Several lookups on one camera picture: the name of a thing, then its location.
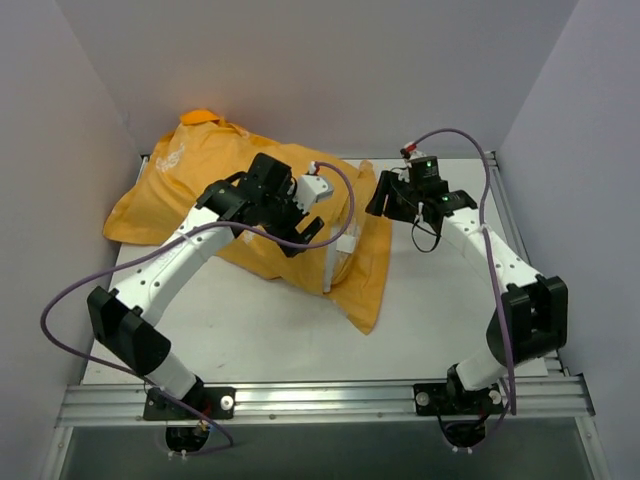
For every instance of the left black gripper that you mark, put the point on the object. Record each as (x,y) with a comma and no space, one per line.
(292,226)

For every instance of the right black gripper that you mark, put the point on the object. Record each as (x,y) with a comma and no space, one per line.
(395,198)

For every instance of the white pillow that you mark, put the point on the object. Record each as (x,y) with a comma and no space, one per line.
(340,254)

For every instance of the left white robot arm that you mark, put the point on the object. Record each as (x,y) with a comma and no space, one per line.
(124,319)

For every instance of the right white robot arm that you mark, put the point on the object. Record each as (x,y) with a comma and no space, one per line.
(530,317)

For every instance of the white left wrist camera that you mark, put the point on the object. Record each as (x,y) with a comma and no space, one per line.
(310,190)

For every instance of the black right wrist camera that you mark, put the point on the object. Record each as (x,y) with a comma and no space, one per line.
(423,171)

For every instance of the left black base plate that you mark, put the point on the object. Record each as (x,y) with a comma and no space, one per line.
(217,403)

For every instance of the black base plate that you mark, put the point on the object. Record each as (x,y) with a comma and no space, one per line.
(444,399)
(217,403)

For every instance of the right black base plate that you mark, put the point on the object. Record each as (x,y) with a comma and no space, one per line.
(444,399)

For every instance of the aluminium front rail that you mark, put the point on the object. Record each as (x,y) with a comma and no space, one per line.
(116,405)

